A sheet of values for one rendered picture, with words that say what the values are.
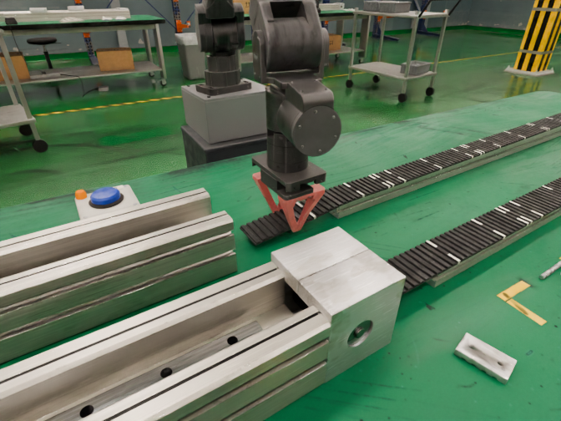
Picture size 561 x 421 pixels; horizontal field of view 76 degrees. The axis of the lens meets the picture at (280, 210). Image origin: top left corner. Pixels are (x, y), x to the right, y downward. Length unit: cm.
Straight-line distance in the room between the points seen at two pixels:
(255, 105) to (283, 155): 47
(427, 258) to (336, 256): 16
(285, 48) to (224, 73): 50
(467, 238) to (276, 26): 37
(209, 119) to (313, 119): 53
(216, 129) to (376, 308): 66
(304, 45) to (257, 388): 35
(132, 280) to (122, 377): 12
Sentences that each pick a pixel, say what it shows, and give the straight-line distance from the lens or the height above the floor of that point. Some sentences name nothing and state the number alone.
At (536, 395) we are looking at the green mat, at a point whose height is 78.
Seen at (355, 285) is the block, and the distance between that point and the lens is 34.
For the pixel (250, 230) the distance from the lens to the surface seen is 54.
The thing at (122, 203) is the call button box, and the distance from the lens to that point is 57.
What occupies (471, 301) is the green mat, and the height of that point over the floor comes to 78.
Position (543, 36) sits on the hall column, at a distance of 672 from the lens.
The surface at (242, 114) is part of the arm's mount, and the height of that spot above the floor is 84.
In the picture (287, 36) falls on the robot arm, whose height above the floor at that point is 106.
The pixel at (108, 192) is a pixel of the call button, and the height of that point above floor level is 85.
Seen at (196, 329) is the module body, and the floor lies 84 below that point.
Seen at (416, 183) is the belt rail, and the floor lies 79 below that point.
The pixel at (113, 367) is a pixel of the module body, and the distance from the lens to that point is 35.
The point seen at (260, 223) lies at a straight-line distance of 55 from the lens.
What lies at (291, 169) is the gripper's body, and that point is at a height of 90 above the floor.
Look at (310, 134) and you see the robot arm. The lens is 40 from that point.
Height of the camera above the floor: 111
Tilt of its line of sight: 32 degrees down
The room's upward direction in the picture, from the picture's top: straight up
